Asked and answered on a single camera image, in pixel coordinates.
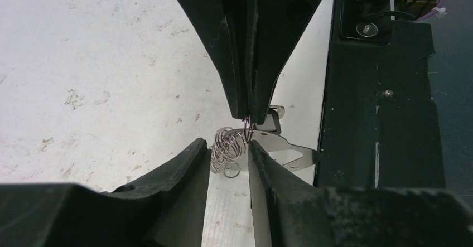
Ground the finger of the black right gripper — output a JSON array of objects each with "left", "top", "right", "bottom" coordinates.
[
  {"left": 177, "top": 0, "right": 255, "bottom": 119},
  {"left": 251, "top": 0, "right": 321, "bottom": 124}
]

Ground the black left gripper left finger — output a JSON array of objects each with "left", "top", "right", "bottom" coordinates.
[{"left": 1, "top": 138, "right": 211, "bottom": 246}]

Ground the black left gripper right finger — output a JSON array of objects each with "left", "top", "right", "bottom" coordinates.
[{"left": 249, "top": 141, "right": 472, "bottom": 246}]

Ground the silver carabiner keyring with rings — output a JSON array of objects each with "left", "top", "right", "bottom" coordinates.
[{"left": 210, "top": 105, "right": 322, "bottom": 179}]

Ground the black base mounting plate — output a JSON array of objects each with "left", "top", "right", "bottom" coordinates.
[{"left": 313, "top": 0, "right": 446, "bottom": 188}]

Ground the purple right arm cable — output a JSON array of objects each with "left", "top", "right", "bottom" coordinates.
[{"left": 416, "top": 0, "right": 452, "bottom": 22}]

